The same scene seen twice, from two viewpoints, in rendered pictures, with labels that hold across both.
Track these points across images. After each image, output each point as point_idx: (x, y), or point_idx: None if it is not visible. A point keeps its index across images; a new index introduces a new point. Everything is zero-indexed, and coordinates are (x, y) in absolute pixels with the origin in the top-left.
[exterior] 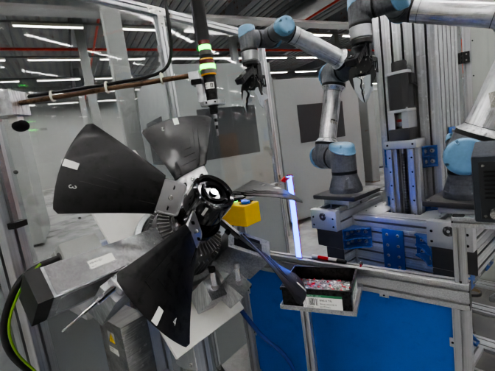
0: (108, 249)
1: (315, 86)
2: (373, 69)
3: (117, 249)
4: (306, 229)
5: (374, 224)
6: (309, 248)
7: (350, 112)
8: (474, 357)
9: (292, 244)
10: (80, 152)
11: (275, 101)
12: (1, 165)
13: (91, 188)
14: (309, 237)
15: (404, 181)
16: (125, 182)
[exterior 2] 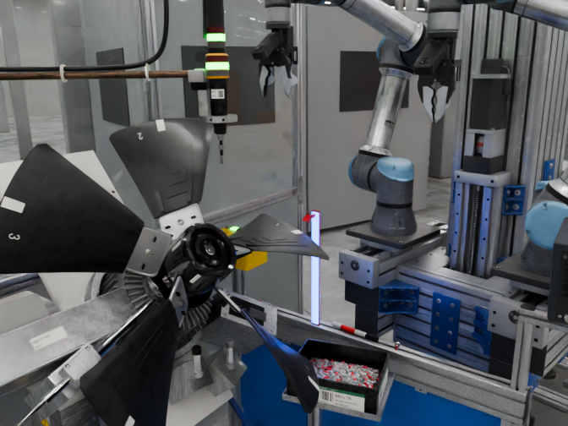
0: (58, 320)
1: None
2: (452, 80)
3: (70, 320)
4: (331, 245)
5: (424, 283)
6: (330, 276)
7: None
8: None
9: (308, 268)
10: (27, 187)
11: (308, 40)
12: None
13: (40, 238)
14: (333, 259)
15: (474, 229)
16: (88, 232)
